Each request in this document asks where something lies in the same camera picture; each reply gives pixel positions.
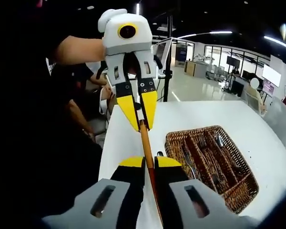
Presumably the black desk monitor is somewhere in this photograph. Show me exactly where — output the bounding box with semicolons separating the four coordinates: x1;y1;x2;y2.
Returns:
242;70;257;81

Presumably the steel spoon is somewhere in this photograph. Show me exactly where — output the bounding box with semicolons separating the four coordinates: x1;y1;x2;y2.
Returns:
213;133;224;148
223;145;245;177

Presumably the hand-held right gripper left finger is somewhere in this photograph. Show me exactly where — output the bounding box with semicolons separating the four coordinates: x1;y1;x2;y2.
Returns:
41;156;146;229

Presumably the person's black clothed body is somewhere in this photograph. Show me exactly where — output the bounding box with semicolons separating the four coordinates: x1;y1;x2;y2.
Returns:
0;35;103;215

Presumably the white laptop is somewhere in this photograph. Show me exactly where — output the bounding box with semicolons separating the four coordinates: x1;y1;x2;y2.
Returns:
152;38;173;79

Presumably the monitor with pink picture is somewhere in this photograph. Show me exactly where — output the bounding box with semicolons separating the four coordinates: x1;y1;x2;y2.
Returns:
262;80;276;96

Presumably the brown wicker storage tray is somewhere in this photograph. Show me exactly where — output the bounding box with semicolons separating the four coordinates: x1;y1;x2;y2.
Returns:
164;125;260;215

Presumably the white chair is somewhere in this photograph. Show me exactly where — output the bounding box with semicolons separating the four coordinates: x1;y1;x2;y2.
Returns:
263;96;286;148

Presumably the dark blue standing banner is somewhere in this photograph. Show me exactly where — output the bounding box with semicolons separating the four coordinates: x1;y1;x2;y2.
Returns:
175;43;188;65

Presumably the light wooden counter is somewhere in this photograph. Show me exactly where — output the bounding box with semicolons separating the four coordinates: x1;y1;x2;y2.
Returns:
184;60;208;78

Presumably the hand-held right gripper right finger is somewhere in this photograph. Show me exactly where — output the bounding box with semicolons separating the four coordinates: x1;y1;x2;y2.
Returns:
153;156;255;229

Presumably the white display screen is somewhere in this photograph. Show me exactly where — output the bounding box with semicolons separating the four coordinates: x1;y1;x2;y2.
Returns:
262;63;282;88

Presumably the brown wooden chopstick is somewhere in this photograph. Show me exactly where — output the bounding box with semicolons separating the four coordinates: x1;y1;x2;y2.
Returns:
135;104;164;226

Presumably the black monitor on stand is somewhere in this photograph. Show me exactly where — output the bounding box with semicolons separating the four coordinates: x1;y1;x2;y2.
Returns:
226;56;241;93

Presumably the black tripod stand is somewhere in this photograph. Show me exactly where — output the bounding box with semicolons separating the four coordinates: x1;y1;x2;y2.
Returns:
163;15;174;103

